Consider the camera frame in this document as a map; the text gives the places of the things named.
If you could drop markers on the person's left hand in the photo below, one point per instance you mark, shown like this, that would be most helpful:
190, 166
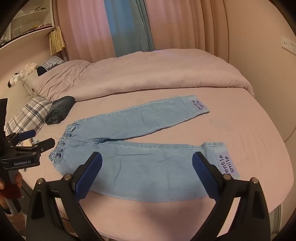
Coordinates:
18, 183

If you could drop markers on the black and white plush toy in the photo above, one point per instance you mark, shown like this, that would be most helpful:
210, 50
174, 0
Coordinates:
14, 80

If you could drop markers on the white wall shelf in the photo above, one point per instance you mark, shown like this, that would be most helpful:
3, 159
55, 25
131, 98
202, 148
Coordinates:
30, 23

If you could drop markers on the straw tassel decoration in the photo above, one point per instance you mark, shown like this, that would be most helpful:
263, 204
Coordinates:
56, 40

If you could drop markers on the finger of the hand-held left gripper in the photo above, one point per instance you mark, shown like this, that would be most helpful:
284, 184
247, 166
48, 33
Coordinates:
26, 134
45, 144

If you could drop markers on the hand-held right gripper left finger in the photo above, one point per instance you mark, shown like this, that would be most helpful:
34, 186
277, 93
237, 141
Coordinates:
89, 175

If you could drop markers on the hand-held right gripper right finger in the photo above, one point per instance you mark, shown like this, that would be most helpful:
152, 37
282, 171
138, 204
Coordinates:
204, 175

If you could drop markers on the pink curtain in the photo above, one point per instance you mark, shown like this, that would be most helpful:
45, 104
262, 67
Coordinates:
85, 30
185, 25

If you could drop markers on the white wall socket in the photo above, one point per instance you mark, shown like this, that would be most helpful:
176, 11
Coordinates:
288, 44

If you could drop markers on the light blue denim pants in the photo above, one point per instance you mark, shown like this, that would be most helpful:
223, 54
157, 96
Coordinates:
138, 162

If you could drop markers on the blue curtain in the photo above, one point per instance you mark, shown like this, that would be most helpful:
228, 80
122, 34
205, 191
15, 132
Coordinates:
129, 25

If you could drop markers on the grey plaid pillow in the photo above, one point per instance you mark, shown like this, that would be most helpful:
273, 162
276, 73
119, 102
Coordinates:
30, 113

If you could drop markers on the pink duvet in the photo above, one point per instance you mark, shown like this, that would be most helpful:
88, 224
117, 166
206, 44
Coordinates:
150, 74

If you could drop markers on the folded dark jeans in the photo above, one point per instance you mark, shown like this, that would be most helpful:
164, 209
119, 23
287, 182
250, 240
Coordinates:
59, 109

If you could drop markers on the blue checked cloth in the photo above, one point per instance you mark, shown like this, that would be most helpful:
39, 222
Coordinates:
53, 62

